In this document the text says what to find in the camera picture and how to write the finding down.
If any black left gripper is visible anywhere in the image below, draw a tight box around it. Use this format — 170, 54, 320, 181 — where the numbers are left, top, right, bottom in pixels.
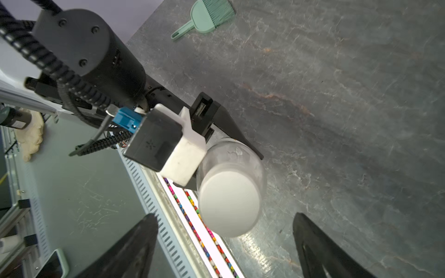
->
146, 75, 264, 160

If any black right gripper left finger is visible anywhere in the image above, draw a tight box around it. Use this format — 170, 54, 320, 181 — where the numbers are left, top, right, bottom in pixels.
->
77, 214, 159, 278

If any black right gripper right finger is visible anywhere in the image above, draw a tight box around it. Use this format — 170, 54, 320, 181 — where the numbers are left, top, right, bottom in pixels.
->
293, 213, 374, 278

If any clear bottle yellow white label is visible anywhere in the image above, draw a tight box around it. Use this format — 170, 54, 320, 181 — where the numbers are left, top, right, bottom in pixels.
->
197, 138, 267, 219

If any white bottle cap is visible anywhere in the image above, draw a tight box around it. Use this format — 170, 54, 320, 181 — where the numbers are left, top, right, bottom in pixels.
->
198, 168, 262, 237

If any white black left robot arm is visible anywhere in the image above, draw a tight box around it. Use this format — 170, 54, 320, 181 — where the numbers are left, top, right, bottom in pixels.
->
31, 9, 264, 159

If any smartphone in green case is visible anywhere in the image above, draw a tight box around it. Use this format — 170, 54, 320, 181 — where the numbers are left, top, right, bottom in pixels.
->
35, 249, 70, 278

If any green hand brush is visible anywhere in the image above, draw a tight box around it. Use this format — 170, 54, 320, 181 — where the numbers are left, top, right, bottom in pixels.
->
203, 0, 235, 27

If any grey slotted cable duct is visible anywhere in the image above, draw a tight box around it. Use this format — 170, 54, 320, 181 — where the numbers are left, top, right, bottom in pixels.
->
118, 149, 211, 278

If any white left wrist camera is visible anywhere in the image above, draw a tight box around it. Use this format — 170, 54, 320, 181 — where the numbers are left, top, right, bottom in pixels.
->
113, 104, 207, 186

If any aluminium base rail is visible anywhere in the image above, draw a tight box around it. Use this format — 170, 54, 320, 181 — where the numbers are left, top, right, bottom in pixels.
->
157, 174, 244, 278

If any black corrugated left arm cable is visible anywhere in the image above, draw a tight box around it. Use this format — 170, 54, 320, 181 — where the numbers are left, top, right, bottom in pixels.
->
0, 0, 114, 108

